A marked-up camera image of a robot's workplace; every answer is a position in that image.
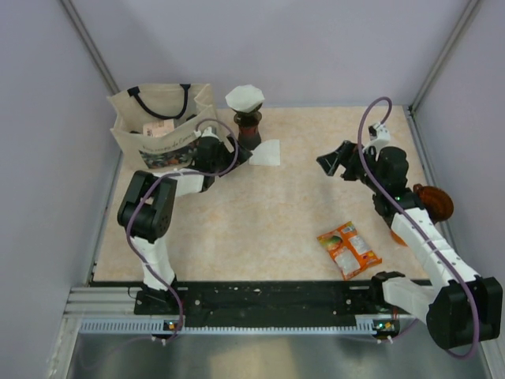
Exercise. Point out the brown coffee dripper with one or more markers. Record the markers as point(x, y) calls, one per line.
point(437, 202)

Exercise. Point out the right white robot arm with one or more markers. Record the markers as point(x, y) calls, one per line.
point(461, 307)

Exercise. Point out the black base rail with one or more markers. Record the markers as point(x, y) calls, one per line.
point(263, 304)

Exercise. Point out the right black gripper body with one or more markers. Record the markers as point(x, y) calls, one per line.
point(353, 171)

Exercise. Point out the orange snack packet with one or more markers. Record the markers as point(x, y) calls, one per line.
point(350, 252)

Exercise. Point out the olive green coffee dripper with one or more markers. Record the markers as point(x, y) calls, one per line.
point(247, 120)

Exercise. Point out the box inside tote bag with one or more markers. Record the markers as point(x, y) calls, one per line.
point(158, 128)

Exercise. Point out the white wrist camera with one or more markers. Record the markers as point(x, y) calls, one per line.
point(379, 137)
point(206, 132)

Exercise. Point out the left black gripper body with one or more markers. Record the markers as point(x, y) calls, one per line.
point(225, 159)

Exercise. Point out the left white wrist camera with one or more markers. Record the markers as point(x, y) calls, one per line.
point(206, 132)

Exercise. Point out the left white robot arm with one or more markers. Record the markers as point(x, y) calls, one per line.
point(147, 207)

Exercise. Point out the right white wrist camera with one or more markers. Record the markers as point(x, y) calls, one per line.
point(379, 137)

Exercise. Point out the red glass coffee server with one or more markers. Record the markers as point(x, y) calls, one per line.
point(249, 137)

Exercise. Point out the white paper coffee filters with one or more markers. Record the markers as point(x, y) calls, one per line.
point(267, 154)

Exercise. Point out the beige canvas tote bag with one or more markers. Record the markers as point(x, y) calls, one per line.
point(189, 106)

